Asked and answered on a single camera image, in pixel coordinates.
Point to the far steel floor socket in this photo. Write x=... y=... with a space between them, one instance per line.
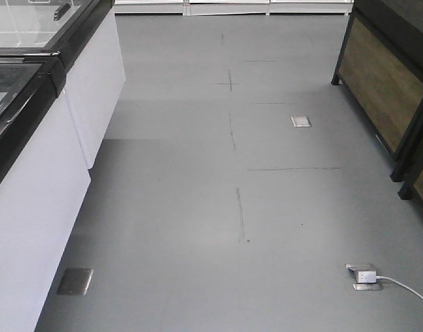
x=301 y=121

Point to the white shelf base rear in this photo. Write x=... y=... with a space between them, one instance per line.
x=234 y=7

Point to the near white chest freezer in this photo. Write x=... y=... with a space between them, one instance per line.
x=43 y=181

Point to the white chest freezer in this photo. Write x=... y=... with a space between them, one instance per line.
x=83 y=36
x=43 y=181

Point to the closed steel floor box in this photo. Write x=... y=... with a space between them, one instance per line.
x=75 y=281

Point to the far white chest freezer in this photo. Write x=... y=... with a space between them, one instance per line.
x=83 y=36

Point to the open floor socket with plug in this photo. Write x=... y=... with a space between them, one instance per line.
x=365 y=277

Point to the black wood-panel display stand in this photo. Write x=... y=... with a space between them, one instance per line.
x=381 y=64

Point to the near black wood display stand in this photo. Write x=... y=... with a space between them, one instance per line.
x=412 y=189

